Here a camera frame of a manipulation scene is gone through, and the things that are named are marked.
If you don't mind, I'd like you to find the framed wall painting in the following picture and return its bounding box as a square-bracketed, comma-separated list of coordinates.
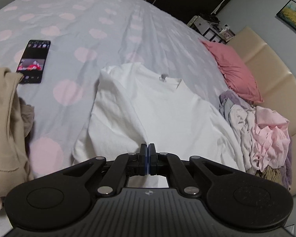
[276, 0, 296, 37]

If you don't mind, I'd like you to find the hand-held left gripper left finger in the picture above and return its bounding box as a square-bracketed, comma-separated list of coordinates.
[64, 143, 148, 198]

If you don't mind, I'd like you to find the beige padded headboard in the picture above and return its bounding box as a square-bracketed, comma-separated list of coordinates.
[227, 26, 296, 139]

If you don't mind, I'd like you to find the purple fluffy towel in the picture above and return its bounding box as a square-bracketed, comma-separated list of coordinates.
[219, 89, 293, 190]

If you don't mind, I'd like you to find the black smartphone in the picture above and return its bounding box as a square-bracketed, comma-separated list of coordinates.
[16, 39, 51, 84]

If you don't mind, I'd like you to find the brown striped garment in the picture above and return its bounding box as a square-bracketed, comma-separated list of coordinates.
[255, 165, 285, 185]

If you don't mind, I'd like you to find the white t-shirt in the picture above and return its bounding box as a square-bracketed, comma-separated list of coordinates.
[73, 63, 246, 188]

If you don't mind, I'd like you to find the photo frame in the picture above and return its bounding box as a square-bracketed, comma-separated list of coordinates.
[219, 28, 235, 42]

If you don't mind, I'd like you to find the white nightstand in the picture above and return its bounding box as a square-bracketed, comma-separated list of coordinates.
[187, 15, 229, 44]

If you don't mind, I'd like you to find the grey garment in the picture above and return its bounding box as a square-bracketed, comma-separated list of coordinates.
[223, 99, 235, 126]

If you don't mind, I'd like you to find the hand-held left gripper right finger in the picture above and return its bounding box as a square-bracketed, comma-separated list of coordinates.
[147, 142, 233, 198]

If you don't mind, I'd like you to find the beige folded garment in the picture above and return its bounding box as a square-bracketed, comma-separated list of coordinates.
[0, 67, 35, 199]

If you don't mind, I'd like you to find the bed with polka dot sheet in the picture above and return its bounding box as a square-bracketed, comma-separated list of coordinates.
[0, 0, 262, 203]

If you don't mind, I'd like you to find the pink pillow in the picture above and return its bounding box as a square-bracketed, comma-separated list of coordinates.
[202, 41, 264, 103]

